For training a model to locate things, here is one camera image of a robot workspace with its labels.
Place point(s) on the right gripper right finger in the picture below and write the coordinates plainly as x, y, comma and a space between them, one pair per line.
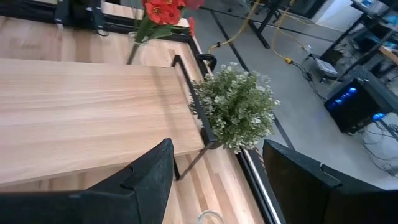
298, 189

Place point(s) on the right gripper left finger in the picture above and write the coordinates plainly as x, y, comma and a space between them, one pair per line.
146, 193

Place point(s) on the clear glass vase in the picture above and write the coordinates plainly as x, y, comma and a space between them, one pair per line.
211, 217
134, 49

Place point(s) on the wooden shelf black metal frame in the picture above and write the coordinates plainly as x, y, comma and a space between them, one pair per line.
93, 109

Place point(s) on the red artificial flower bunch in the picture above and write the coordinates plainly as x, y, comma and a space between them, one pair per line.
161, 12

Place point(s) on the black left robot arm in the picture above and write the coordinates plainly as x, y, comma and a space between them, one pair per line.
81, 12

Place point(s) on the black computer tower blue lights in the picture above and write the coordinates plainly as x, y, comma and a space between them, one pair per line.
354, 105

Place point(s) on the green potted plant black pot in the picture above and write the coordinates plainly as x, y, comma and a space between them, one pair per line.
239, 105

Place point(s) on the white power box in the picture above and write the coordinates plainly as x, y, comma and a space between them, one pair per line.
326, 68

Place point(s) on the black metal storage rack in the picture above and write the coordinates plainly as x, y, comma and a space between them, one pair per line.
367, 37

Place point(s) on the black stand floor leg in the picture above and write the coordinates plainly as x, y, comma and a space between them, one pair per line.
264, 25

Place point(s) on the black clamp bracket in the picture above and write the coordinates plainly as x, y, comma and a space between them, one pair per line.
206, 60

